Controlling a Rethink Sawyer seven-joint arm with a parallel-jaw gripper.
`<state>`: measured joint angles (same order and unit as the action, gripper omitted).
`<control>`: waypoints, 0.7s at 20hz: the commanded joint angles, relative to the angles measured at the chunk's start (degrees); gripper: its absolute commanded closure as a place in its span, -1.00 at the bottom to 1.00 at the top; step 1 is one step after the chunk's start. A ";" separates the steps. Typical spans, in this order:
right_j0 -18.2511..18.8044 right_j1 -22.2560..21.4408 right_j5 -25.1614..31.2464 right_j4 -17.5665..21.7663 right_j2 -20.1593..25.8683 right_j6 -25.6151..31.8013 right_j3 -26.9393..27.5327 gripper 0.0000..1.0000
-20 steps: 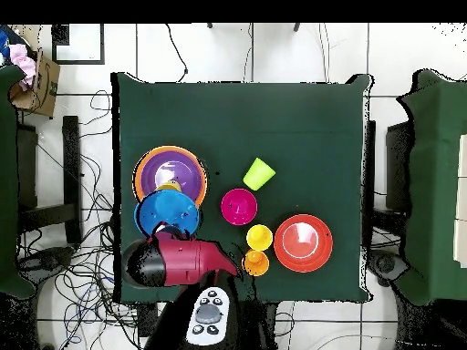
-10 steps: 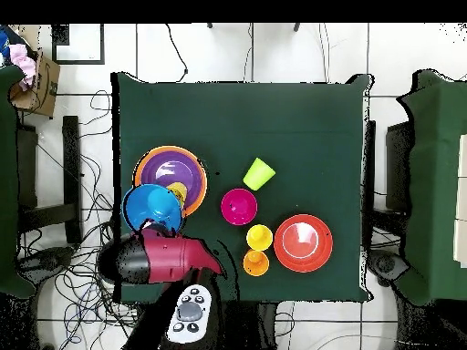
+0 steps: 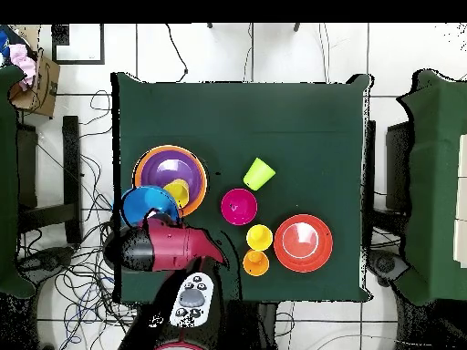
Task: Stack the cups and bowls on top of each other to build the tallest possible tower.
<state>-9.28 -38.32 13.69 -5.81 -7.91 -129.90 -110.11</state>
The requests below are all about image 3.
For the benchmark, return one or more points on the yellow cup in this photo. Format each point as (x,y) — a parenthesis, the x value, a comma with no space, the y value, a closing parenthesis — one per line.
(179,191)
(259,237)

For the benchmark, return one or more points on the blue bowl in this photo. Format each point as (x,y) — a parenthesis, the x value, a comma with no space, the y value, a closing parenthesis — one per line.
(146,202)

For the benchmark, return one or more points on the black framed white board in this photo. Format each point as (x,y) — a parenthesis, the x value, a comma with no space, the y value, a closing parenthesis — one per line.
(102,43)

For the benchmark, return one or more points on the purple bowl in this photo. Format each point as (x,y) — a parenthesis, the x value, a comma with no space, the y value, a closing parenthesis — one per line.
(171,164)

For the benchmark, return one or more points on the white box stack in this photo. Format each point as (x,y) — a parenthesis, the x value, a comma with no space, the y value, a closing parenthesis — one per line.
(461,218)

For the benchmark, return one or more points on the black bench frame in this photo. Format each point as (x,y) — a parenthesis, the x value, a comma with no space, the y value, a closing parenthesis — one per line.
(71,164)

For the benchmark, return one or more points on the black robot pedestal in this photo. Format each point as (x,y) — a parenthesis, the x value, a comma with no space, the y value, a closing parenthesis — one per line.
(259,328)

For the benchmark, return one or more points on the green cup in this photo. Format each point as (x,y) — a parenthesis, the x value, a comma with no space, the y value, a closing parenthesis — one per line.
(259,174)

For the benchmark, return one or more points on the dark green tablecloth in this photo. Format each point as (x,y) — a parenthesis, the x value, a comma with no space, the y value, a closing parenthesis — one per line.
(292,127)

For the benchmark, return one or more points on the orange cup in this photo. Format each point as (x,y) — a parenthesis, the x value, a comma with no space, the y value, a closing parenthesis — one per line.
(256,264)

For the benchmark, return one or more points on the pink cloth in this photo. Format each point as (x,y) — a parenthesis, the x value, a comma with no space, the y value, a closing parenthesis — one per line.
(22,62)

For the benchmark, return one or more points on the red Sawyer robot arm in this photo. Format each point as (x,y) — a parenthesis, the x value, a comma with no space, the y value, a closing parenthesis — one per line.
(171,248)

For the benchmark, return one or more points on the green cloth covered table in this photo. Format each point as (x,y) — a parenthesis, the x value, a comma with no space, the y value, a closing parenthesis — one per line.
(434,182)
(7,182)

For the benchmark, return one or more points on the large orange bowl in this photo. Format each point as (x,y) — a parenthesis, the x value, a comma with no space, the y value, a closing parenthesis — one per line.
(138,171)

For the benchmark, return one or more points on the red bowl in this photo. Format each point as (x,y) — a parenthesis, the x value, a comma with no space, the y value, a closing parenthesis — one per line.
(303,242)

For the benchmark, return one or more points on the small pink bowl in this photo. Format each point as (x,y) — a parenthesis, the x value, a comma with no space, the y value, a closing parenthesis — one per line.
(239,206)

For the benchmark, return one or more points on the cardboard box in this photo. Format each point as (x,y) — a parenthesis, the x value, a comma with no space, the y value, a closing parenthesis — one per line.
(45,91)

